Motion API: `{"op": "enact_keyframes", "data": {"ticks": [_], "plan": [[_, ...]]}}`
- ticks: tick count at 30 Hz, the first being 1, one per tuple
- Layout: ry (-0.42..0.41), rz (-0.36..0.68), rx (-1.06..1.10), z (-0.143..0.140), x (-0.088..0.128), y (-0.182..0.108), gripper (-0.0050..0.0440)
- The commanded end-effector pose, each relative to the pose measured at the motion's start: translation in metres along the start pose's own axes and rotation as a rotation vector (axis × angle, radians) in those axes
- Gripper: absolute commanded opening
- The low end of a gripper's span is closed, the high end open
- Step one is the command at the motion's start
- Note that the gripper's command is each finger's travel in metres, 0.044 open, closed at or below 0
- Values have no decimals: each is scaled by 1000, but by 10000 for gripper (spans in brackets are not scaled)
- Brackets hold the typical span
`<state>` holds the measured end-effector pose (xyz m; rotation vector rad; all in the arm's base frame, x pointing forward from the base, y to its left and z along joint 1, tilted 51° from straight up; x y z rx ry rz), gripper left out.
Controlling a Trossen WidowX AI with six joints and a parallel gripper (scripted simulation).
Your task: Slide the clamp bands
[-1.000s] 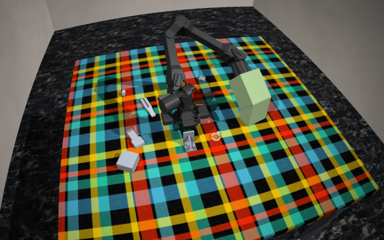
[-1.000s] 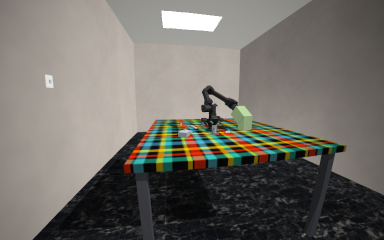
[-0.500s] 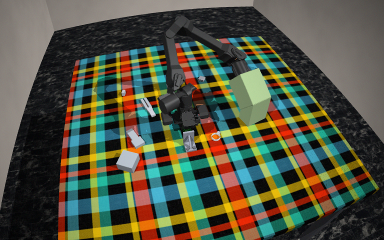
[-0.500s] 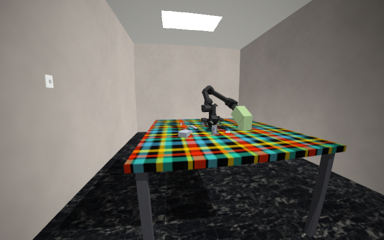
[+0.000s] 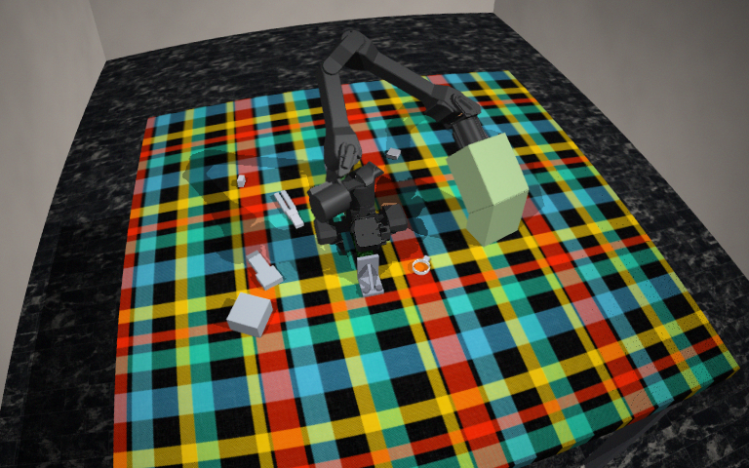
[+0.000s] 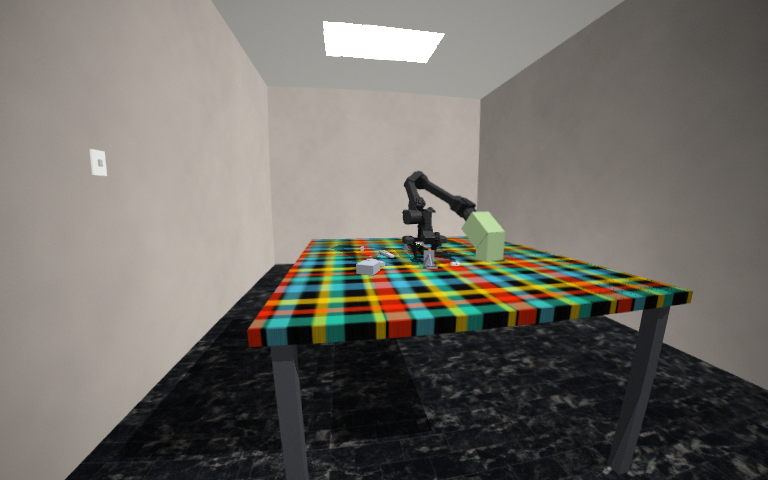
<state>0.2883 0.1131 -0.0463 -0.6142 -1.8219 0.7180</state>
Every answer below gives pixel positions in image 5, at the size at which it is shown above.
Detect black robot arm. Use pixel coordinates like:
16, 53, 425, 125
306, 29, 489, 253

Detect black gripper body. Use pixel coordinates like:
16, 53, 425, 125
313, 200, 408, 245

